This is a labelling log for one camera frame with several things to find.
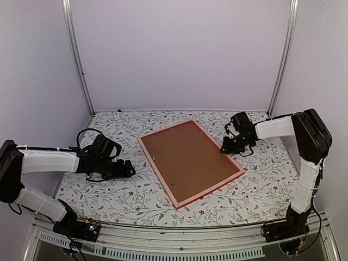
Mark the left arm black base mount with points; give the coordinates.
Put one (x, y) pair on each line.
(71, 227)

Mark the brown cardboard backing board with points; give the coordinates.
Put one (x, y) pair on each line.
(187, 160)

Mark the red wooden picture frame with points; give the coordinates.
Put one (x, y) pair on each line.
(236, 163)

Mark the floral patterned table cover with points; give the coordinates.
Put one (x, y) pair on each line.
(262, 193)

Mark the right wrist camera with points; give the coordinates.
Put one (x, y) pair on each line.
(229, 133)

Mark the right aluminium corner post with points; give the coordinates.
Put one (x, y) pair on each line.
(293, 10)

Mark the aluminium corner post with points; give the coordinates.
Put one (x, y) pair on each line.
(293, 10)
(68, 16)

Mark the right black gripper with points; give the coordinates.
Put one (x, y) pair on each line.
(227, 147)

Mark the left aluminium corner post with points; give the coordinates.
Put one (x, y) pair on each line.
(68, 16)

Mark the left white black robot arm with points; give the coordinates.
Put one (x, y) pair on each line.
(100, 157)

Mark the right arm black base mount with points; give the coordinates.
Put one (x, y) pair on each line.
(295, 224)

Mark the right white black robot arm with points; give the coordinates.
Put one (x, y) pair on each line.
(313, 141)

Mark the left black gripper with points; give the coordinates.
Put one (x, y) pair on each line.
(119, 172)

